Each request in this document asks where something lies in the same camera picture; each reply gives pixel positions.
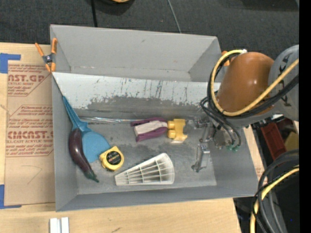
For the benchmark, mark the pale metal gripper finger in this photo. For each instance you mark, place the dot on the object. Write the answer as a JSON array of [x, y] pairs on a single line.
[[205, 132], [203, 156]]

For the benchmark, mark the yellow plastic toy block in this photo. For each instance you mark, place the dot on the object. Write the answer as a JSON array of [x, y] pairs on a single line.
[[178, 128]]

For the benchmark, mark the white ribbed plastic wedge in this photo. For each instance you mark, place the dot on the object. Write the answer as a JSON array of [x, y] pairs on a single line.
[[155, 171]]

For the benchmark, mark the purple and white stapler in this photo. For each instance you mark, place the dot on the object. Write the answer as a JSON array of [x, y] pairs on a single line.
[[148, 129]]

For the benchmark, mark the yellow tape measure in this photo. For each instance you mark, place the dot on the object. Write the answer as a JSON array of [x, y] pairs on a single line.
[[112, 158]]

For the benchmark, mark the grey metal bin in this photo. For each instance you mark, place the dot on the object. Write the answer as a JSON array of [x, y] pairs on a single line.
[[145, 57]]

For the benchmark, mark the clear plastic tube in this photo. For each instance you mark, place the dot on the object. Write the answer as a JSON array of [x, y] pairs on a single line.
[[107, 120]]

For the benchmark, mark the blue plastic spatula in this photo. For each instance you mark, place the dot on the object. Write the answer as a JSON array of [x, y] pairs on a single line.
[[93, 144]]

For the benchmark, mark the purple toy eggplant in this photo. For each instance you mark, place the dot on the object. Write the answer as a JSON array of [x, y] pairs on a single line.
[[76, 149]]

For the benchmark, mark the brown cardboard board red print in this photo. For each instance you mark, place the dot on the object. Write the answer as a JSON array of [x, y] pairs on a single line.
[[29, 154]]

